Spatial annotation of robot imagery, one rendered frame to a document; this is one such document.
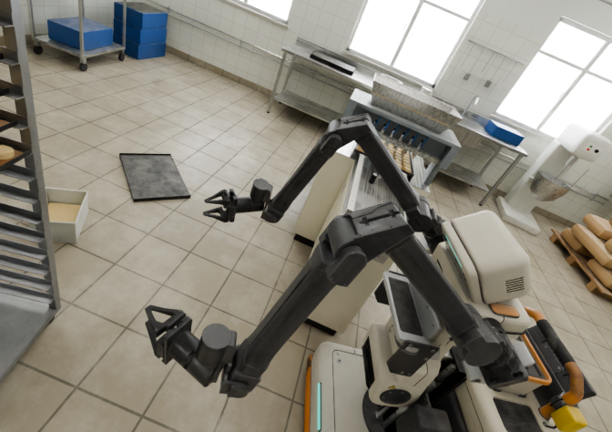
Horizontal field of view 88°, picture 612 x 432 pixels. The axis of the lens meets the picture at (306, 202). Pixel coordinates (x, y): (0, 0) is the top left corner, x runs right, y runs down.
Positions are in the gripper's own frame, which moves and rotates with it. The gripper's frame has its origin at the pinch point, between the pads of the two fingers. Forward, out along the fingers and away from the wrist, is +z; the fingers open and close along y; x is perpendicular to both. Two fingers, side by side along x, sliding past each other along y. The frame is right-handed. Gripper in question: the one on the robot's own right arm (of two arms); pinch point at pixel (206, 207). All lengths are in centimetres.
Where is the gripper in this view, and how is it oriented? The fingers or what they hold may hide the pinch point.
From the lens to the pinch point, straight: 110.1
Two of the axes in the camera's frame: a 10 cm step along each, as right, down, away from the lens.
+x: -4.5, -6.0, 6.6
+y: -2.7, 8.0, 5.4
